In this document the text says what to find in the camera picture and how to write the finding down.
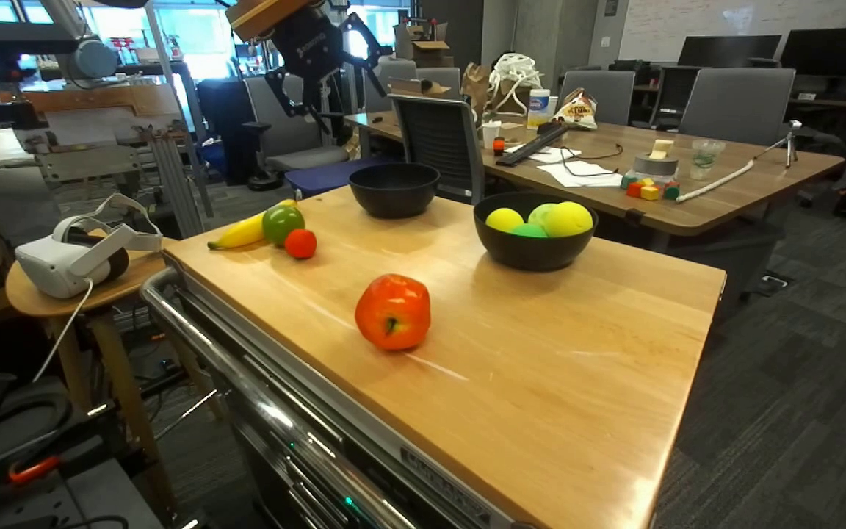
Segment grey office chair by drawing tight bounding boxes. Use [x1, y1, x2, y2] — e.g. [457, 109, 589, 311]
[679, 67, 796, 144]

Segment green plastic pear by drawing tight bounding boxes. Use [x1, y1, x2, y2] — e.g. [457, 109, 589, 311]
[260, 207, 304, 247]

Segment black bowl near left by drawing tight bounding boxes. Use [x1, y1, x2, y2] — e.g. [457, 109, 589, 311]
[350, 162, 437, 217]

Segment wooden side desk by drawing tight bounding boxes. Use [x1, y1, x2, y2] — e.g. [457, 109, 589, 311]
[344, 106, 846, 245]

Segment yellow plastic banana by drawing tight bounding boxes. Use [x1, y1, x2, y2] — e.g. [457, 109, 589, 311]
[209, 210, 269, 250]

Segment light green apple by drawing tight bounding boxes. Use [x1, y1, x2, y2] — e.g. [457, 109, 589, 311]
[484, 207, 522, 232]

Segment white paper sheet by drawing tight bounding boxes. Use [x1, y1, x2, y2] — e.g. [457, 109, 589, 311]
[542, 162, 622, 188]

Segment chrome cart handle bar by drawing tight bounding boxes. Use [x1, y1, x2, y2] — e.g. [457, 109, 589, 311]
[140, 267, 420, 529]

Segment clear plastic container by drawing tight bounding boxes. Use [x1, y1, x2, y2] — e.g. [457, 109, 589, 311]
[632, 139, 679, 181]

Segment white VR headset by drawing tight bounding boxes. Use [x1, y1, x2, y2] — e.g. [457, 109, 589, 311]
[14, 192, 163, 300]

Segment small red strawberry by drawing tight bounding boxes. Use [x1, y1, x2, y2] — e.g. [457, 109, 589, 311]
[285, 229, 318, 260]

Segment black bowl far right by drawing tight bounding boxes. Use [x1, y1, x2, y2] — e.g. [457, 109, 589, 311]
[472, 192, 594, 270]

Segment black bowl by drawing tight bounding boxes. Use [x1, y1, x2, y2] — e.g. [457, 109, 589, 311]
[472, 192, 594, 270]
[350, 162, 437, 217]

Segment orange clamp handle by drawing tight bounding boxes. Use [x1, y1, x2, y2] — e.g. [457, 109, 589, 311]
[6, 455, 61, 485]

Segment colourful toy blocks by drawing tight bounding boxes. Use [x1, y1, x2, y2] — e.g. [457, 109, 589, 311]
[620, 176, 682, 204]

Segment round wooden stool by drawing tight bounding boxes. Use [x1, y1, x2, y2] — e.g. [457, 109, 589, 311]
[6, 253, 177, 519]

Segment green lime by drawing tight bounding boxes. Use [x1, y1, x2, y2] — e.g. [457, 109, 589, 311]
[510, 223, 547, 239]

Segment white cable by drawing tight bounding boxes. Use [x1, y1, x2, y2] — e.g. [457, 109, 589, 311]
[30, 278, 100, 389]

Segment orange red bell pepper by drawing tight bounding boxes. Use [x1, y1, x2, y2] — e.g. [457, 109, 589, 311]
[356, 273, 431, 353]

